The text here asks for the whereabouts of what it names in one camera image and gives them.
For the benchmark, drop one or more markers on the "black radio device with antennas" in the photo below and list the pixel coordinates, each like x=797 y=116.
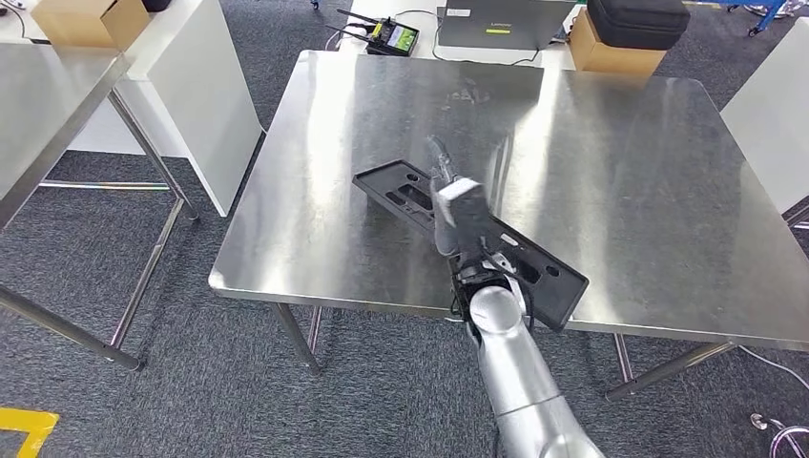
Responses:
x=395 y=39

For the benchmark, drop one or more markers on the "black carry case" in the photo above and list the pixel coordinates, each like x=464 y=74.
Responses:
x=638 y=22

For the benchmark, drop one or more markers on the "chrome chair base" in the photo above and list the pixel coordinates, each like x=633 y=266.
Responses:
x=758 y=421

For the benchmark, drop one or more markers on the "white cabinet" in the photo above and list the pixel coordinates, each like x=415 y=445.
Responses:
x=771 y=114
x=189 y=95

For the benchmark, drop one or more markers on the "small black object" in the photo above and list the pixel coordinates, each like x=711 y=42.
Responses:
x=155 y=5

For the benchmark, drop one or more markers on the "grey laptop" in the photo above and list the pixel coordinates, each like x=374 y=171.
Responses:
x=499 y=25

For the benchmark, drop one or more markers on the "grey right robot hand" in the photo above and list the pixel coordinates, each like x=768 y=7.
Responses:
x=441 y=161

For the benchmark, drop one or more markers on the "brown cardboard box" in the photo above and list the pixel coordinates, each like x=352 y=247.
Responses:
x=82 y=25
x=607 y=60

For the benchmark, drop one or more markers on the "black plastic bracket part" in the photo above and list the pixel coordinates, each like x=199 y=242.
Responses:
x=553 y=297

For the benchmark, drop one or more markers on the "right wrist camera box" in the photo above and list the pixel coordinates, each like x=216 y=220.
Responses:
x=464 y=215

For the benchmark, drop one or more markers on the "blue metal frame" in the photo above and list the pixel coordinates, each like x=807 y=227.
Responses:
x=766 y=18

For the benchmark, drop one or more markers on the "yellow floor tape square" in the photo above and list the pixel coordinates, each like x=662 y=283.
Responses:
x=35 y=420

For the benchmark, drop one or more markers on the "stainless steel table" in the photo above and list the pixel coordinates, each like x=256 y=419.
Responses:
x=632 y=189
x=38 y=101

